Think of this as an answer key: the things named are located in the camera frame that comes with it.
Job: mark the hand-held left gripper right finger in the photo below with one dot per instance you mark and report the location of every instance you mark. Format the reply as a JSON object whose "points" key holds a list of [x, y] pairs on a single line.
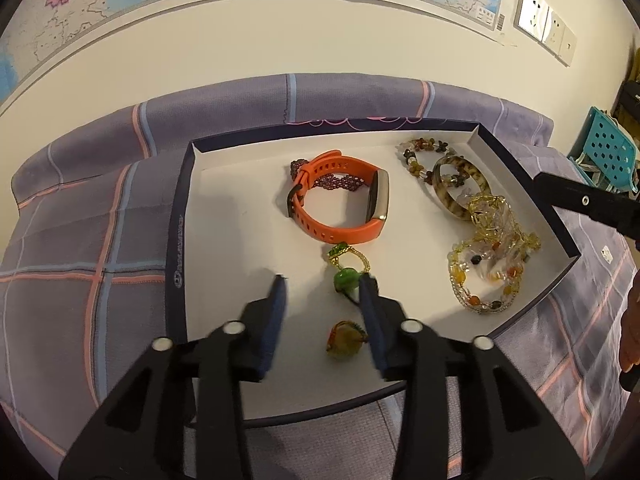
{"points": [[372, 331]]}

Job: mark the teal perforated stool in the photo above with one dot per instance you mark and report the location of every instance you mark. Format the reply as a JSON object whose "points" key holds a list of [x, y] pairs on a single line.
{"points": [[607, 145]]}

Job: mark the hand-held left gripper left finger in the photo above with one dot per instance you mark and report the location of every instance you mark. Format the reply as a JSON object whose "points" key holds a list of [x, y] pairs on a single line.
{"points": [[275, 321]]}

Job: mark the purple plaid blanket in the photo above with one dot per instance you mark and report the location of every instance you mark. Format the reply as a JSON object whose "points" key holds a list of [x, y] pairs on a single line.
{"points": [[60, 260]]}

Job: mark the white wall socket panel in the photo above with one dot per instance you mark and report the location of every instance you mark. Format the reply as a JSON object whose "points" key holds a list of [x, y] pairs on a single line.
{"points": [[542, 20]]}

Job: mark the tortoiseshell bangle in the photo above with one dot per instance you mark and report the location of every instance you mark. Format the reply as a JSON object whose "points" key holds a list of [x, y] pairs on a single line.
{"points": [[445, 201]]}

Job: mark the orange smart watch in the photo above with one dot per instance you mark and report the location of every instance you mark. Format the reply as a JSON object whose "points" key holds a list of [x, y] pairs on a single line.
{"points": [[345, 232]]}

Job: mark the yellow cloth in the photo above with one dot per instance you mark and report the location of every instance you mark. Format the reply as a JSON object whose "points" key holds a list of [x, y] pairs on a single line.
{"points": [[636, 65]]}

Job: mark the black bag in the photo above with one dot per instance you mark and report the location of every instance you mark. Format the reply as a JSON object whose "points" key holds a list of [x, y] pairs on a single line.
{"points": [[631, 102]]}

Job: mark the white shallow box tray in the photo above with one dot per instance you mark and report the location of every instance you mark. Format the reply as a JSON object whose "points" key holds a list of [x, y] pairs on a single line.
{"points": [[240, 240]]}

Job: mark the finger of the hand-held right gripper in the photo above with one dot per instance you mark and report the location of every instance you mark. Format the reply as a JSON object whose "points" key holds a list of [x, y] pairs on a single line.
{"points": [[585, 201]]}

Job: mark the person's right hand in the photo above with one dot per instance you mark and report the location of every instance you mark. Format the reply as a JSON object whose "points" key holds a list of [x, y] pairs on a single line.
{"points": [[631, 330]]}

